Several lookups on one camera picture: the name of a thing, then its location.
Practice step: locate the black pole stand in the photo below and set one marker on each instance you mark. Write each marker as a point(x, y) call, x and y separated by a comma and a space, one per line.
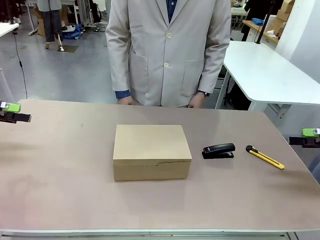
point(262, 25)

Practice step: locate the black stapler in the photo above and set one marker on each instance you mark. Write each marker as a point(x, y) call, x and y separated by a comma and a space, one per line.
point(218, 150)

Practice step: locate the flat cardboard sheet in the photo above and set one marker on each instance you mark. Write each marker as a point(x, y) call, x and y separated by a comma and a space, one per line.
point(68, 48)

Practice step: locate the yellow black utility knife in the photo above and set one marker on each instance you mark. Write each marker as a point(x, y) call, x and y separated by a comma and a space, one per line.
point(266, 157)

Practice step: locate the dark wristwatch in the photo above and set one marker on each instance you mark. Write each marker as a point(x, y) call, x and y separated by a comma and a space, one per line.
point(205, 93)

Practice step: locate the person's left hand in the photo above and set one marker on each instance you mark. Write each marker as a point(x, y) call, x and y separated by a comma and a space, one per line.
point(196, 101)

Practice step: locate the person's torso in beige jacket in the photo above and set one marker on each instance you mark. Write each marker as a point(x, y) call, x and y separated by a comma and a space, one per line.
point(162, 62)

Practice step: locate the person's right hand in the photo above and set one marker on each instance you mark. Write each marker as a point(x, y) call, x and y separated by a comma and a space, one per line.
point(125, 101)

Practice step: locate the background person in black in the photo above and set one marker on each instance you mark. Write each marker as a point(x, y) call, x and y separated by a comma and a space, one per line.
point(250, 15)

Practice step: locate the blue item on workbench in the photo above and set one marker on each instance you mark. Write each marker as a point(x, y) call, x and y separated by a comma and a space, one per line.
point(258, 21)

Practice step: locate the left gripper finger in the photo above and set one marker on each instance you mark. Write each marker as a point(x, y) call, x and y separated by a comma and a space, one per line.
point(11, 107)
point(21, 118)

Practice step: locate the large white side table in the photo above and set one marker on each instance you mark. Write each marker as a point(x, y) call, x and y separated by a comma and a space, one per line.
point(265, 70)

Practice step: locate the person's right forearm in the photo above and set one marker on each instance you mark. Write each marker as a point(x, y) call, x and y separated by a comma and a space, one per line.
point(120, 75)

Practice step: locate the blue plastic bag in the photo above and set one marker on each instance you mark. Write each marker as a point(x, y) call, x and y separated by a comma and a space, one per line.
point(73, 32)

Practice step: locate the stacked cardboard boxes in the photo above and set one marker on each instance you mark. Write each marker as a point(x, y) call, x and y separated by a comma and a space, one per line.
point(285, 11)

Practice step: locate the small white table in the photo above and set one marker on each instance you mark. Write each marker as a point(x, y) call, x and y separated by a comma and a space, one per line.
point(7, 28)

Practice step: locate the person's left forearm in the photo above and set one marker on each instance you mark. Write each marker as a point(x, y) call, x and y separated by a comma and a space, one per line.
point(211, 72)

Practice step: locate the background person in grey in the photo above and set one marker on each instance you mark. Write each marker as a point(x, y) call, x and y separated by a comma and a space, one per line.
point(51, 22)

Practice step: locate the wooden workbench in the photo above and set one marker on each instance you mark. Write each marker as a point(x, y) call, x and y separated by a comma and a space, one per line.
point(268, 31)

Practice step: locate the brown cardboard box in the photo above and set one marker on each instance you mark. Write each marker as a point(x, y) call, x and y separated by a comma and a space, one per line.
point(150, 150)

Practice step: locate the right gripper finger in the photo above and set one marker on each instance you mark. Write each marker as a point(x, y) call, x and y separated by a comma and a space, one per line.
point(310, 132)
point(297, 141)

